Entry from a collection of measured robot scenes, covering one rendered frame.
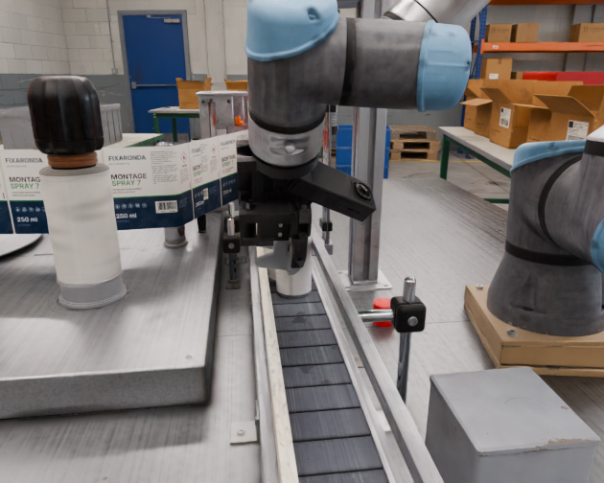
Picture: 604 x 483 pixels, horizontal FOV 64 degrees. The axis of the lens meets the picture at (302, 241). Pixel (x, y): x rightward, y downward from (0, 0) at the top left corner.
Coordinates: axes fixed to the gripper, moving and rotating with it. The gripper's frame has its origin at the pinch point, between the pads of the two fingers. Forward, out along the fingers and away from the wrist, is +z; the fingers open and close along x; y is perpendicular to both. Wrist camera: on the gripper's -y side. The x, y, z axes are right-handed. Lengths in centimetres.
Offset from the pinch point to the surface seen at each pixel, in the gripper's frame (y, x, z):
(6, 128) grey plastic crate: 120, -173, 100
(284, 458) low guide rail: 4.5, 29.2, -14.5
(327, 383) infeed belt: -1.2, 19.2, -4.8
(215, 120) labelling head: 12, -52, 12
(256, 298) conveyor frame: 5.3, 0.6, 6.2
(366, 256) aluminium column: -14.4, -11.7, 12.9
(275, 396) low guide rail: 4.5, 22.8, -10.8
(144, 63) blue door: 157, -728, 368
